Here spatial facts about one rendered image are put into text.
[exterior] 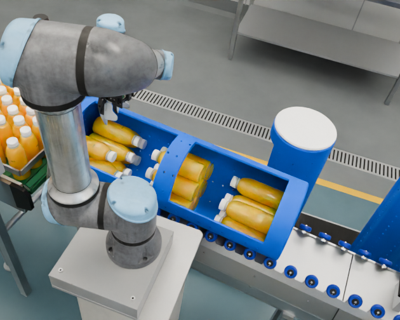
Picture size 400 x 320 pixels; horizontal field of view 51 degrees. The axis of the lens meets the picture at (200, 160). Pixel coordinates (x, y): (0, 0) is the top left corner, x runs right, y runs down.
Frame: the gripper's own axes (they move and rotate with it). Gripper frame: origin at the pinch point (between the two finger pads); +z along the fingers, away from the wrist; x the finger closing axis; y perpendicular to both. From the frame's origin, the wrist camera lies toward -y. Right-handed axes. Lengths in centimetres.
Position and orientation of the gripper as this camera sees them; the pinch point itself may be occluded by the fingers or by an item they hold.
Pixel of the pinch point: (109, 115)
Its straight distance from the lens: 141.4
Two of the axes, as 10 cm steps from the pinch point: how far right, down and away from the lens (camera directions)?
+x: 4.1, -6.4, 6.5
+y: 9.0, 3.7, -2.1
